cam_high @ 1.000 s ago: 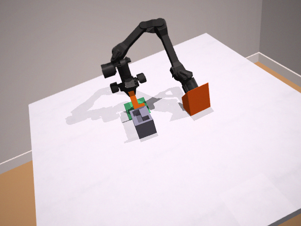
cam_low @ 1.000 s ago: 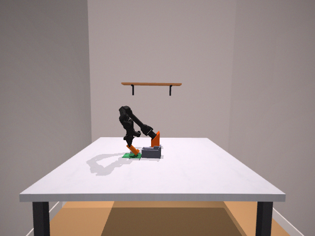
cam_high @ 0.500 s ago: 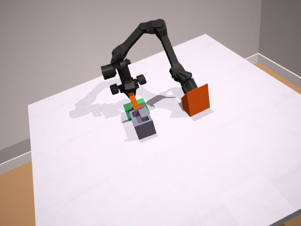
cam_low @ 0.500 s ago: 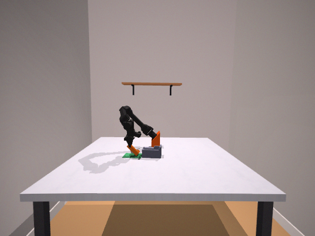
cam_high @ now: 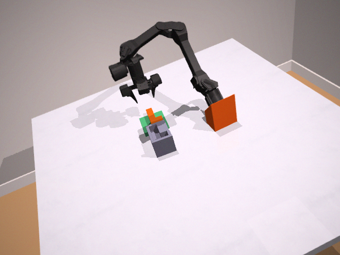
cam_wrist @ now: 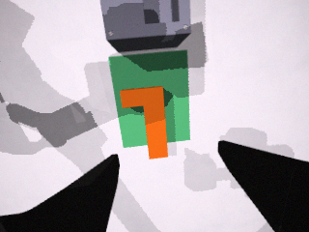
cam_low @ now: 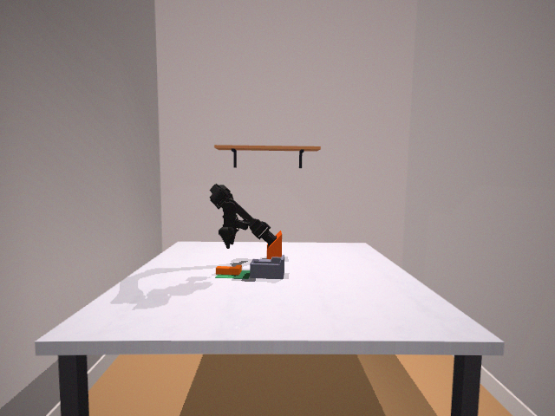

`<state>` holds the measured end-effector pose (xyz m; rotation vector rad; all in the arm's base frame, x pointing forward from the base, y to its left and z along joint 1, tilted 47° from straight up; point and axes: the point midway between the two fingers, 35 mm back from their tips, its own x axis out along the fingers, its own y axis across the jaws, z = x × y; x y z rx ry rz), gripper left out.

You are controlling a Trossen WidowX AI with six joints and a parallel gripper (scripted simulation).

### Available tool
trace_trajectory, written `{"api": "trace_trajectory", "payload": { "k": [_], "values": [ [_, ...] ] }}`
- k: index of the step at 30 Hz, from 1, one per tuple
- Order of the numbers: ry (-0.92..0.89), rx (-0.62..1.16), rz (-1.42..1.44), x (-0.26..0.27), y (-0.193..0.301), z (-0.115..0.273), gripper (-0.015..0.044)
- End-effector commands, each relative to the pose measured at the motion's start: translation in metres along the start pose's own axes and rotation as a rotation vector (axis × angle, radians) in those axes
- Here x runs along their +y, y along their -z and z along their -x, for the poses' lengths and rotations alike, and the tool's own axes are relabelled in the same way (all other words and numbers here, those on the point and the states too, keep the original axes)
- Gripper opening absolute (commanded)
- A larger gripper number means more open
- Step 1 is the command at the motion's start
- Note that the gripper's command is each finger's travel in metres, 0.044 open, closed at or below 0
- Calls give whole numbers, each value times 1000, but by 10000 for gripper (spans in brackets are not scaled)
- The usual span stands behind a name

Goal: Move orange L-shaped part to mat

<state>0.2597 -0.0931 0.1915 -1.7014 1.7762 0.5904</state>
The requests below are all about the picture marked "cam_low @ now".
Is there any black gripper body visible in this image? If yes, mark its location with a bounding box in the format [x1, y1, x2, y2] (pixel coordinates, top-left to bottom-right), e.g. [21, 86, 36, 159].
[219, 213, 238, 235]

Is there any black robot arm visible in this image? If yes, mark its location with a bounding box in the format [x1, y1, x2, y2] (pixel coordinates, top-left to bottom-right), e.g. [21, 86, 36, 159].
[210, 184, 277, 246]

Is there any orange l-shaped part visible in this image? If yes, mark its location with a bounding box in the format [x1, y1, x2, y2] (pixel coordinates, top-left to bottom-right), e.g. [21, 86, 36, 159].
[216, 265, 242, 275]

